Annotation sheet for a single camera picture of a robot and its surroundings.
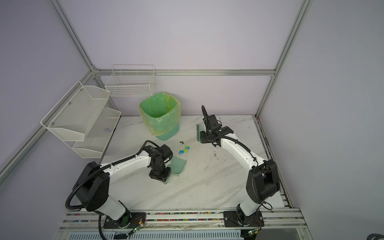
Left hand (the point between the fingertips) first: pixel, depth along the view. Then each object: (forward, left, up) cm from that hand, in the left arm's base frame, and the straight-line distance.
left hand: (164, 181), depth 81 cm
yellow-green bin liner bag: (+49, +9, +5) cm, 50 cm away
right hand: (+23, -22, +12) cm, 34 cm away
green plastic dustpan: (+12, -6, -5) cm, 14 cm away
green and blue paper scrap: (+24, -10, -6) cm, 27 cm away
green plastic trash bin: (+36, +1, -4) cm, 36 cm away
